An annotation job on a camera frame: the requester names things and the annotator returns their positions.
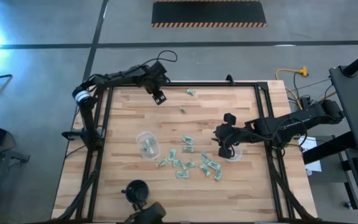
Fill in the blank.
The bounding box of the grey side table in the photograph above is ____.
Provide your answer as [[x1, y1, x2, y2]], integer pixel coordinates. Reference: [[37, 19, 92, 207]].
[[328, 64, 358, 152]]

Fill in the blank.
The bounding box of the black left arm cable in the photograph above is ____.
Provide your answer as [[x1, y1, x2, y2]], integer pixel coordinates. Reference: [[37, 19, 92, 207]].
[[141, 49, 178, 68]]

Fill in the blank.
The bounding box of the white paper sheet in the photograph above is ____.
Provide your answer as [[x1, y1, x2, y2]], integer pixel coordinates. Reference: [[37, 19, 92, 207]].
[[297, 136, 323, 174]]

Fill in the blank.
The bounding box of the black power strip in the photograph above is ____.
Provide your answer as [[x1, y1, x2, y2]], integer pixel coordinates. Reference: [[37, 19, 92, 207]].
[[300, 95, 312, 110]]

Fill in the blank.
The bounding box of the black mug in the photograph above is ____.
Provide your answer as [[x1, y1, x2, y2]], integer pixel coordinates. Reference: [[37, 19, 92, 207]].
[[121, 179, 150, 205]]

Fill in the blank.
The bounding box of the yellow extension cord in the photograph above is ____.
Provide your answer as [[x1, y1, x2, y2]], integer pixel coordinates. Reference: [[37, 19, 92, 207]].
[[274, 65, 310, 111]]

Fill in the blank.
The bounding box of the black hazard-striped floor mat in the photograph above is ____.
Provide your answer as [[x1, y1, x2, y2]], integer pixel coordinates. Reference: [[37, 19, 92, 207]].
[[151, 0, 268, 28]]

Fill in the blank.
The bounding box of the black clamp bracket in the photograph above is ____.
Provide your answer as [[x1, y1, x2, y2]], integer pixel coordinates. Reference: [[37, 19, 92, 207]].
[[61, 130, 85, 140]]

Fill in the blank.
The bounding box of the black metal table frame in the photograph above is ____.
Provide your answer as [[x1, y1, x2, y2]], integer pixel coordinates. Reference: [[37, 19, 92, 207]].
[[53, 74, 315, 223]]

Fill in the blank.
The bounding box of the clear plastic bin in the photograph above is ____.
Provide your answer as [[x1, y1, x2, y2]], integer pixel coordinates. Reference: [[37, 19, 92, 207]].
[[135, 131, 162, 161]]

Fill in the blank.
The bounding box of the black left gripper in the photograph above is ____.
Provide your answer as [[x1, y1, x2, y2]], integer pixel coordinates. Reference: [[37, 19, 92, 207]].
[[140, 60, 171, 106]]

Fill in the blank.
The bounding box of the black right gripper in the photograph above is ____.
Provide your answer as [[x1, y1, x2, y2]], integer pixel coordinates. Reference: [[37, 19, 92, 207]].
[[211, 113, 250, 159]]

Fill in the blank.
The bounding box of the clear round plastic cup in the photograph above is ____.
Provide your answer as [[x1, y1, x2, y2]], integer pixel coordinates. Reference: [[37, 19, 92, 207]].
[[221, 141, 244, 162]]

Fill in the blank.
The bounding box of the black stand beam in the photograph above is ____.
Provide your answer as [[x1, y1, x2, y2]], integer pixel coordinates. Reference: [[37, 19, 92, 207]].
[[302, 132, 358, 165]]

